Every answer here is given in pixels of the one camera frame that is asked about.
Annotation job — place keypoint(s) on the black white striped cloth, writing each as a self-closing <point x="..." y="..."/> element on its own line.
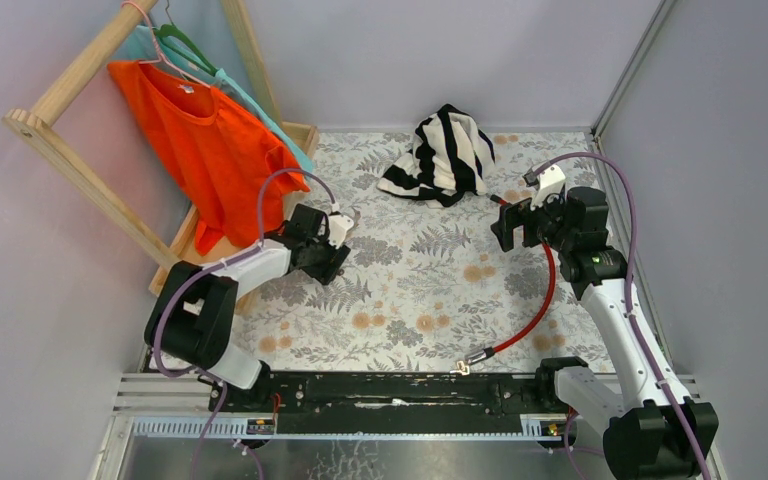
<point x="450" y="157"/>

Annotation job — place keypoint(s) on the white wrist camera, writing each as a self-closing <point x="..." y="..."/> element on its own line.
<point x="339" y="226"/>
<point x="549" y="184"/>

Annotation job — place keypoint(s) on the wooden clothes rack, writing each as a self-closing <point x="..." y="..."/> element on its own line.
<point x="35" y="127"/>

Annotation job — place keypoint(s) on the green hanger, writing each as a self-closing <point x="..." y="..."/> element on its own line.
<point x="171" y="36"/>

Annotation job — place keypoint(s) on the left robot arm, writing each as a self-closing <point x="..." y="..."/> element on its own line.
<point x="193" y="315"/>

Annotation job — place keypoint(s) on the red cable lock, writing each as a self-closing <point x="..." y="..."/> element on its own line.
<point x="463" y="366"/>

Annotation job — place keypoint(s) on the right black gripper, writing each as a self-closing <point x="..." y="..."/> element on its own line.
<point x="514" y="215"/>

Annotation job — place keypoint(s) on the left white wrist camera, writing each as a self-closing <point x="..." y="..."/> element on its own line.
<point x="339" y="226"/>

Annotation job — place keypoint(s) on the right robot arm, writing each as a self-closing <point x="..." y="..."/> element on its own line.
<point x="652" y="428"/>

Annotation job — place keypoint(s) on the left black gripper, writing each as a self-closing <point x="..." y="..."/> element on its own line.
<point x="327" y="272"/>

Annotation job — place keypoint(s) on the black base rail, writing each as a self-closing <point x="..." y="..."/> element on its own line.
<point x="388" y="403"/>

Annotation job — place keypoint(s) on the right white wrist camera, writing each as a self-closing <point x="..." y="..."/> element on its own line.
<point x="549" y="184"/>

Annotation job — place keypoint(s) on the pink hanger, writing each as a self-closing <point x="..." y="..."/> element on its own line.
<point x="160" y="55"/>

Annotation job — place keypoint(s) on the orange t-shirt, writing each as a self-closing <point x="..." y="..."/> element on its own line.
<point x="234" y="169"/>

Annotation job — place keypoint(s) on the light blue shirt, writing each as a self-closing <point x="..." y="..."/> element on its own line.
<point x="138" y="46"/>

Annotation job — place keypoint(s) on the floral tablecloth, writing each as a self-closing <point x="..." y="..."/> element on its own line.
<point x="420" y="289"/>

